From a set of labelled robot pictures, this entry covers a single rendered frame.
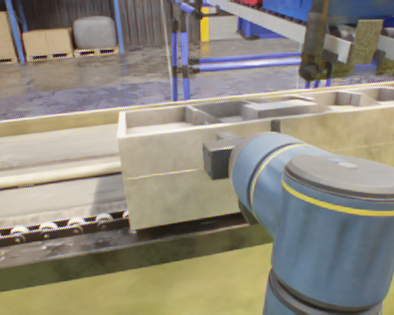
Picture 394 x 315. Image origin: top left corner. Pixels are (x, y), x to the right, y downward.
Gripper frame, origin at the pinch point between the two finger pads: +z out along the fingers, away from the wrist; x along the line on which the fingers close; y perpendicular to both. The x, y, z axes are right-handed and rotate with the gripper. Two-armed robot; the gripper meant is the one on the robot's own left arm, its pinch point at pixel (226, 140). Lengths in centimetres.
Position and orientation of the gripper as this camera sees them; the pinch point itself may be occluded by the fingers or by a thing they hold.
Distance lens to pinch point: 60.6
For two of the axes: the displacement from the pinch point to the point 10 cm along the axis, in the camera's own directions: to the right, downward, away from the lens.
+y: -0.7, -9.5, -2.9
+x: -9.7, 1.3, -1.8
